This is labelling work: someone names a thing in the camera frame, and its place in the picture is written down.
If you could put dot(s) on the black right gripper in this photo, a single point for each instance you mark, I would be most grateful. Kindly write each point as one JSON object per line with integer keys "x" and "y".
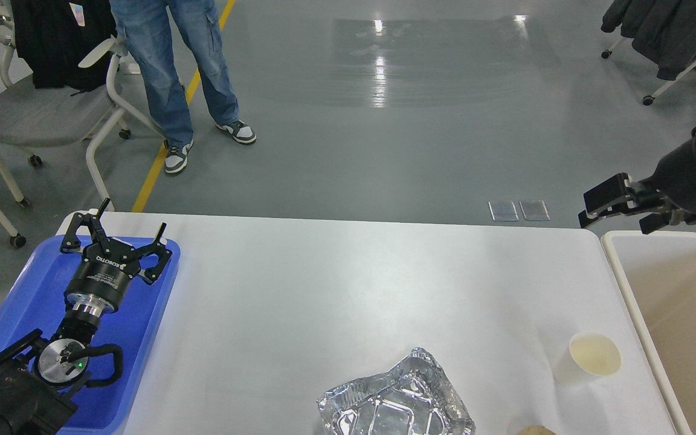
{"x": 664, "y": 199}

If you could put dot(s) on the right floor outlet plate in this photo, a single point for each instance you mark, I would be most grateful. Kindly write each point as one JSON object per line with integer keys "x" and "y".
{"x": 534, "y": 210}

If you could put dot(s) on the person in white shirt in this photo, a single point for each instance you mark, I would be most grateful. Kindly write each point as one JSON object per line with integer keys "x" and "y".
{"x": 145, "y": 27}

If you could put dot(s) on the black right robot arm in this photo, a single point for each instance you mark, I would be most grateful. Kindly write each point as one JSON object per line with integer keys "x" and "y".
{"x": 665, "y": 198}

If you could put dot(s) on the black jacket on chair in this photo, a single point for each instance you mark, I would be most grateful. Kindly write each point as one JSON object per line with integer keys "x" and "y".
{"x": 52, "y": 37}

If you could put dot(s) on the left floor outlet plate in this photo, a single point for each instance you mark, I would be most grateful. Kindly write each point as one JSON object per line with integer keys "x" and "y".
{"x": 502, "y": 210}

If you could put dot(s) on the dark grey coat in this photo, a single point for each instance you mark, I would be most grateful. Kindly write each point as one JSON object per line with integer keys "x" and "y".
{"x": 662, "y": 31}

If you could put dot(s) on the grey white office chair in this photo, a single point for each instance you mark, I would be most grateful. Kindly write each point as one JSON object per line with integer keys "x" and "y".
{"x": 31, "y": 118}

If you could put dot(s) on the beige plastic bin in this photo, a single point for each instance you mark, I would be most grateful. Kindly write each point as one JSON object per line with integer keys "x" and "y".
{"x": 657, "y": 276}

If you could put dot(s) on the crumpled aluminium foil tray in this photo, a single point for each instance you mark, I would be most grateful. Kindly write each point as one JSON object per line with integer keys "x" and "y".
{"x": 414, "y": 397}

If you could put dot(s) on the brown crumpled paper piece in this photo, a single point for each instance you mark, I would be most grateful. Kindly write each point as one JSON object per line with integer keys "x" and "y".
{"x": 536, "y": 430}

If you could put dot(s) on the white paper cup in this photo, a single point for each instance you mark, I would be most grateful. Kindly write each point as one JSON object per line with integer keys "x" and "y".
{"x": 588, "y": 357}

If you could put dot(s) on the floor outlet plate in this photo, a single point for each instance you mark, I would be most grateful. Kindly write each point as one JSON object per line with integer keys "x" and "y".
{"x": 502, "y": 210}
{"x": 534, "y": 210}

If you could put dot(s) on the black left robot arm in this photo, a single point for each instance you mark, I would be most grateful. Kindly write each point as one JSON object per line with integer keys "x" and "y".
{"x": 76, "y": 327}

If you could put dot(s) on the blue plastic tray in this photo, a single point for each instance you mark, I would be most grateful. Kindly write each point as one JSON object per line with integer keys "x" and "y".
{"x": 36, "y": 301}

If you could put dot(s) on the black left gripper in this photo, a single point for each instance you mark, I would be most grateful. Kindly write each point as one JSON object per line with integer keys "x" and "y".
{"x": 108, "y": 265}

